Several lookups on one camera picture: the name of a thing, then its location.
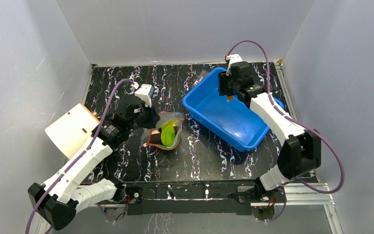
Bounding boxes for black marbled table mat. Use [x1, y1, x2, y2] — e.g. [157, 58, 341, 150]
[83, 63, 281, 184]

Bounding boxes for small clear marker box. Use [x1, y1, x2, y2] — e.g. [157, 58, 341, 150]
[193, 71, 208, 86]

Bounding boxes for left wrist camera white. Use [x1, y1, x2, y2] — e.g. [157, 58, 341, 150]
[134, 84, 155, 108]

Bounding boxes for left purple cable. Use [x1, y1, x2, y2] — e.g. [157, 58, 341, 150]
[25, 78, 139, 234]

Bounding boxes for blue plastic bin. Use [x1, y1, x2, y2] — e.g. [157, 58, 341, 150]
[183, 67, 270, 152]

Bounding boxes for white paper towel roll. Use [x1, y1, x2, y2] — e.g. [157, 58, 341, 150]
[45, 103, 99, 159]

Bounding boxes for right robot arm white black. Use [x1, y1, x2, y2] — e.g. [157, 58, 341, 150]
[218, 61, 321, 202]

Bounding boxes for clear zip bag orange zipper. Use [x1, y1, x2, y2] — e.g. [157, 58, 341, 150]
[141, 112, 184, 151]

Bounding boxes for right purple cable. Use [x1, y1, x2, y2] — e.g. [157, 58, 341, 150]
[225, 40, 345, 223]

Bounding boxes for green toy leaf vegetable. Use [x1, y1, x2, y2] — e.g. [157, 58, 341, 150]
[161, 125, 176, 147]

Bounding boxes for purple cable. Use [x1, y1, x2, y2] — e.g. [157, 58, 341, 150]
[225, 40, 345, 223]
[25, 78, 139, 234]

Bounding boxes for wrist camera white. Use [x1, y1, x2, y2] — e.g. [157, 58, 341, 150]
[134, 84, 155, 108]
[225, 54, 243, 76]

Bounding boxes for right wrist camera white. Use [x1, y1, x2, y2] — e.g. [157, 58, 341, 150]
[225, 54, 243, 76]

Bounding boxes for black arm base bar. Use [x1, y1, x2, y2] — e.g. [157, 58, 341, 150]
[126, 180, 284, 215]

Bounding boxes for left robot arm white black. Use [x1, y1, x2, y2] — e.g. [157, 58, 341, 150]
[28, 95, 159, 230]

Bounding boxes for purple toy eggplant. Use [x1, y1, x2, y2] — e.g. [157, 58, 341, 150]
[149, 133, 162, 145]

